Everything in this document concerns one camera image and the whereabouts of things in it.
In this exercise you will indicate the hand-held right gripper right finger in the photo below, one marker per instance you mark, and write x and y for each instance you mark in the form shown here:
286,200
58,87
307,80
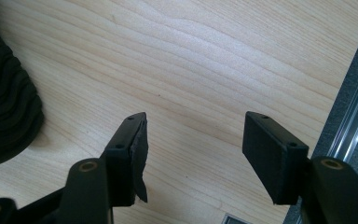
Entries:
270,158

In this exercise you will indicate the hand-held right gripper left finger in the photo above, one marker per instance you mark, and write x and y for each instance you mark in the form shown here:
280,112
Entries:
124,161

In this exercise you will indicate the small grey metal piece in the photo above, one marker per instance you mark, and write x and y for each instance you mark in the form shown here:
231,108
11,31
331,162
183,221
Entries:
234,219

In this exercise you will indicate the black ribbed cloth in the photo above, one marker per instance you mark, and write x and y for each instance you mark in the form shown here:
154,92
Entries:
6,93

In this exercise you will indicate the aluminium frame rail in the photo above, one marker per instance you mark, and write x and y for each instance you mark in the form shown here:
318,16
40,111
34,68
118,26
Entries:
355,115

